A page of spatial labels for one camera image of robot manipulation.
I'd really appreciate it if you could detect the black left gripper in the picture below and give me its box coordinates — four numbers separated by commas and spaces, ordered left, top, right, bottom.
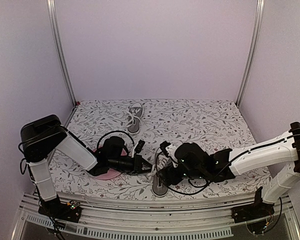
108, 154, 155, 176

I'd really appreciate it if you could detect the grey sneaker with red sole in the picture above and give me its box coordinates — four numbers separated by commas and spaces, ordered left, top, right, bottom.
126, 102, 144, 134

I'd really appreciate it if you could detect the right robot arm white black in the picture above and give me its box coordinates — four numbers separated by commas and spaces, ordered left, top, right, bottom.
155, 122, 300, 223

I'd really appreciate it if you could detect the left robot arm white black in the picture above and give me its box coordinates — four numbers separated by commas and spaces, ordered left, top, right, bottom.
18, 114, 153, 223

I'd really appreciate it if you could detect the pink plastic plate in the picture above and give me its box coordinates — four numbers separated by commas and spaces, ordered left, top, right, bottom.
87, 146, 127, 180

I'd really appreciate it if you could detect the floral patterned table mat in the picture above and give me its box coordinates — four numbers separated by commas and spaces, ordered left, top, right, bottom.
41, 99, 273, 203

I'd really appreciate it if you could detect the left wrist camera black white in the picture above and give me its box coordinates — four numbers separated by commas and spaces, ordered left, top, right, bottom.
131, 140, 145, 159

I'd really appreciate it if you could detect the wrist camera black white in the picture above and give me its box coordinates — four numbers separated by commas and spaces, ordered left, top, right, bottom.
159, 141, 178, 163
131, 140, 145, 159

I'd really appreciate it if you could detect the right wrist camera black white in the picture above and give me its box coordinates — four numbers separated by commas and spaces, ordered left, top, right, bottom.
159, 141, 178, 163

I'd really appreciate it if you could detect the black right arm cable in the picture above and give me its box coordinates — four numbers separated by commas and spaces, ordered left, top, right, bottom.
154, 150, 216, 196

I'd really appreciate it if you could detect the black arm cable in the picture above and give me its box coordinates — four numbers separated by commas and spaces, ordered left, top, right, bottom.
96, 130, 136, 153
154, 150, 216, 196

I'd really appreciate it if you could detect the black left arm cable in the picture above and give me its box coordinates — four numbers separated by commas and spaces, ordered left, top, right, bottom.
96, 130, 136, 153

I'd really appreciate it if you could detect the aluminium front rail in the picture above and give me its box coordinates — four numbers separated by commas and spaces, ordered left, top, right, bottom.
10, 194, 300, 240

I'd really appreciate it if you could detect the left aluminium frame post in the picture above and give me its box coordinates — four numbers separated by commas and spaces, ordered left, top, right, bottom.
46, 0, 77, 108

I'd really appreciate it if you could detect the aluminium frame post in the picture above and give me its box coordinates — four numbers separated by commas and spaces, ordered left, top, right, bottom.
46, 0, 77, 108
235, 0, 265, 109

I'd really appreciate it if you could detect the right aluminium frame post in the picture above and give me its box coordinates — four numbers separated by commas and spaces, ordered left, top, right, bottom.
235, 0, 265, 109

